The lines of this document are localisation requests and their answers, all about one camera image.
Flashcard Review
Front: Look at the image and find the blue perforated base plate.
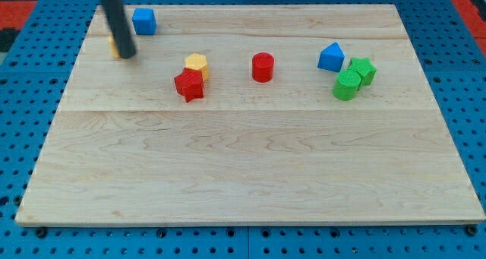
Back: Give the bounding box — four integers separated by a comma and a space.
1, 0, 485, 258

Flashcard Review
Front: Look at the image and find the green cylinder block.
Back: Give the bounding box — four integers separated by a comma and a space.
333, 69, 361, 101

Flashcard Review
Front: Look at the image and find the green star block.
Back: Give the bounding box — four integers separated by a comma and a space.
348, 58, 377, 86

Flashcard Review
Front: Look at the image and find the light wooden board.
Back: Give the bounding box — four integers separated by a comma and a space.
16, 5, 485, 227

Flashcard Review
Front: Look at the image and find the blue cube block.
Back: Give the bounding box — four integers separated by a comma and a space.
131, 8, 156, 36

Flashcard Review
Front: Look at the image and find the yellow hexagon block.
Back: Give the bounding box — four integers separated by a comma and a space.
185, 53, 210, 81

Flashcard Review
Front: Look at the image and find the red star block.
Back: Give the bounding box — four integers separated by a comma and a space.
174, 68, 204, 103

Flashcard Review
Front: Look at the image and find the red cylinder block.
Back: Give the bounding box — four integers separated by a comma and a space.
251, 52, 275, 83

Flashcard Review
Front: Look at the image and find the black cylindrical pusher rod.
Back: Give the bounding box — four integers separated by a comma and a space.
100, 0, 137, 59

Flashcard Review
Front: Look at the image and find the blue triangle block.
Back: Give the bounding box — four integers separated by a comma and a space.
317, 42, 345, 72

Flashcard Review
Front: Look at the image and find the yellow block behind rod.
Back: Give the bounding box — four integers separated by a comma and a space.
108, 36, 121, 58

